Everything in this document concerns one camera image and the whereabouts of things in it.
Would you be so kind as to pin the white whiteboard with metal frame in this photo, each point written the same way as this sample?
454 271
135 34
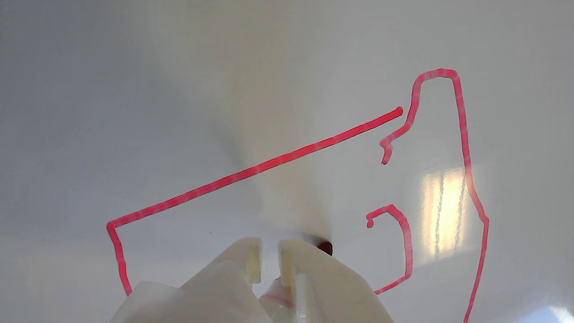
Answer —
134 134

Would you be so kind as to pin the red whiteboard marker pen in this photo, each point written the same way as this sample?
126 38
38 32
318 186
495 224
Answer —
273 299

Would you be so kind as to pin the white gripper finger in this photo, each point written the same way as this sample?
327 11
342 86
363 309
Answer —
327 291
215 291

